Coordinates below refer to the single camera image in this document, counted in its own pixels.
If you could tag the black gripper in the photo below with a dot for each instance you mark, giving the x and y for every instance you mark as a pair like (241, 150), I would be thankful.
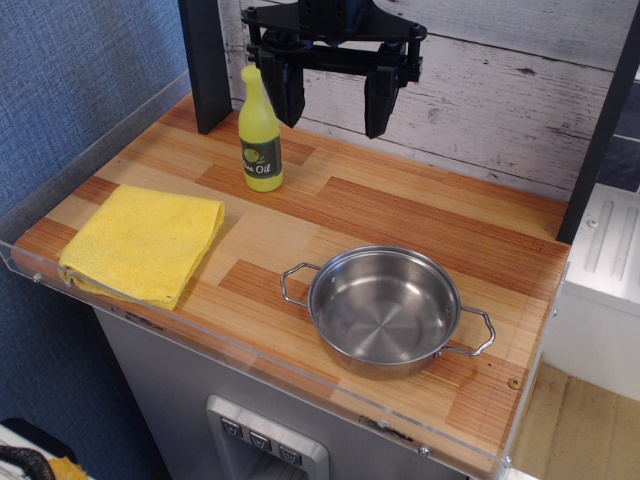
(350, 37)

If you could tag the white cabinet at right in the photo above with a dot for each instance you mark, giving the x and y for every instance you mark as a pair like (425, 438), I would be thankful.
(593, 330)

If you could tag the left black upright post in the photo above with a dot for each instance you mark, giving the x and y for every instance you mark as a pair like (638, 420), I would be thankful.
(206, 59)

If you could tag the yellow folded cloth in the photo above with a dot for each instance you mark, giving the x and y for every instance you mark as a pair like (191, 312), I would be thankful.
(142, 244)

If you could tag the yellow olive oil bottle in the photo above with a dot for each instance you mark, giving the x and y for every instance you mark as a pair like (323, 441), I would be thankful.
(259, 134)

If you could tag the orange cloth in corner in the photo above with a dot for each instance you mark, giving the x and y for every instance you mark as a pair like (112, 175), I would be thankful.
(65, 469)

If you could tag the black object bottom left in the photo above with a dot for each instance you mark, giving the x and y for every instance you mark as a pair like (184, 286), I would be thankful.
(26, 451)

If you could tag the right black upright post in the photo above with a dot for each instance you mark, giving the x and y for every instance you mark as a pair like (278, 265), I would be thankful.
(613, 106)

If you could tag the black upright post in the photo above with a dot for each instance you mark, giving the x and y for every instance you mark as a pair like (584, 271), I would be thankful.
(206, 59)
(613, 106)

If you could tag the stainless steel pot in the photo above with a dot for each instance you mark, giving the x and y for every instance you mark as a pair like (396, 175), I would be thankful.
(387, 312)

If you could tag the clear acrylic guard rail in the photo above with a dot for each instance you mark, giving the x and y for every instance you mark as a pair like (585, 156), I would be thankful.
(467, 194)

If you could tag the silver dispenser button panel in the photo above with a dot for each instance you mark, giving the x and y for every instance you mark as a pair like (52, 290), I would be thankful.
(252, 446)

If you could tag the grey toy fridge cabinet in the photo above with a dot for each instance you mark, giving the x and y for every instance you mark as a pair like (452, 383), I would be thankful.
(254, 395)

